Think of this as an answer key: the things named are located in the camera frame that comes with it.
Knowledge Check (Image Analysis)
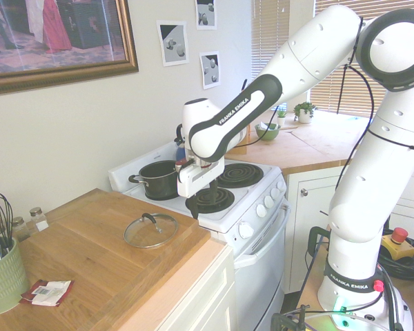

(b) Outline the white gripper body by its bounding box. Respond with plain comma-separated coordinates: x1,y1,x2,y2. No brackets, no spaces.
177,159,225,198

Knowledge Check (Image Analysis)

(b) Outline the glass pot lid black handle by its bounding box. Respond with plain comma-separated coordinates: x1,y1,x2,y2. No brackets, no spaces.
123,212,179,249

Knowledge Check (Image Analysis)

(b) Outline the black cooking pot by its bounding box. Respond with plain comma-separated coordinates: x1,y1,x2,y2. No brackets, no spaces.
128,160,180,200

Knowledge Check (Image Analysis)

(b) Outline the leafy plant white pot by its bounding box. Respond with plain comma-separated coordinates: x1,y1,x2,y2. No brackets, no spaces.
293,101,318,124

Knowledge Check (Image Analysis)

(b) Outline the black coil burner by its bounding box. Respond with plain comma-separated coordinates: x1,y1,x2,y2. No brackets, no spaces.
185,187,235,214
216,163,264,189

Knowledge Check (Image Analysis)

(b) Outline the white electric stove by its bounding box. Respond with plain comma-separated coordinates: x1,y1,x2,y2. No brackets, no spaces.
108,139,293,331

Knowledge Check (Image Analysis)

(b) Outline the green bowl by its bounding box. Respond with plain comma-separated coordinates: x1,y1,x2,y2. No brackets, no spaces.
254,122,282,141

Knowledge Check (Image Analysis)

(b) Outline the white base cabinet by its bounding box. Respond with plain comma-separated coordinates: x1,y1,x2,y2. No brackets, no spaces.
119,230,236,331

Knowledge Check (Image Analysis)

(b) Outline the white kitchen cabinet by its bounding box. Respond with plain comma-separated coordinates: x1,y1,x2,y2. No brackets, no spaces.
283,165,414,294

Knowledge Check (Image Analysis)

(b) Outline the large wooden butcher block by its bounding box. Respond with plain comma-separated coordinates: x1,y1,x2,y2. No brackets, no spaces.
19,188,212,331

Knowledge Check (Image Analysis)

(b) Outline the grey printed paper sheet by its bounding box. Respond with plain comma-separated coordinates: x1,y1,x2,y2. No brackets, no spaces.
199,50,222,90
156,20,190,68
195,0,218,31

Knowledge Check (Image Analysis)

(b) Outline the black metal clamp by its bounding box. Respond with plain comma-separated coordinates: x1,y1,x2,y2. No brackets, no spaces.
270,305,311,331

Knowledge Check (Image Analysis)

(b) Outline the wide wooden window blind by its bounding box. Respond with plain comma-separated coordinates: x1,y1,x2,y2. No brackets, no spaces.
309,0,414,121

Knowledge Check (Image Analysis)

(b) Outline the glass shaker metal cap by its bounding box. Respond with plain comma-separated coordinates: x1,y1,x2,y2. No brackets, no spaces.
12,216,31,242
29,206,50,232

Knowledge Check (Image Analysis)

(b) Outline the narrow wooden window blind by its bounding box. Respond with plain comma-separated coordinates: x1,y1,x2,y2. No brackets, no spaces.
250,0,291,86

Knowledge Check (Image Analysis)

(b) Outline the white sauce packet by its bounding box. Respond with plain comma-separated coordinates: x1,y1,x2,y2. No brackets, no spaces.
30,280,72,306

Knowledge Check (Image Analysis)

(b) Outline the red sauce packet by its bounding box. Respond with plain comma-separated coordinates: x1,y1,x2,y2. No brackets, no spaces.
19,279,73,307

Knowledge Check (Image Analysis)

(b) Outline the red yellow emergency stop button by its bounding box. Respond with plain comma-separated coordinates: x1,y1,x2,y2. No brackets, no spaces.
381,227,414,261

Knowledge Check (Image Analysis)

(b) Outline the gold framed painting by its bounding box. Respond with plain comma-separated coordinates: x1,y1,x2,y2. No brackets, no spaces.
0,0,139,97

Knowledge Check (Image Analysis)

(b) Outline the green ceramic utensil holder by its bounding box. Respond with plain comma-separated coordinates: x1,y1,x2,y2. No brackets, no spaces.
0,237,31,316

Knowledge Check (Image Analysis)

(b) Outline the blue kettle black handle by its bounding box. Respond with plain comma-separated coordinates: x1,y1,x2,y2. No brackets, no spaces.
173,123,188,160

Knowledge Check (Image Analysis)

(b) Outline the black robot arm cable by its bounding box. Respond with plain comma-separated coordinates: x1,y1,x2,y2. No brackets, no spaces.
233,17,414,221

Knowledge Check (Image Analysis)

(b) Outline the black wire whisk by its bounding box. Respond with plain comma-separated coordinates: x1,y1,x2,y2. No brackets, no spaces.
0,175,15,268

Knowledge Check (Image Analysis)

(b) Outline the black coiled cable bundle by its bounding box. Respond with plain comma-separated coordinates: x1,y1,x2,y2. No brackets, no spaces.
378,237,414,281

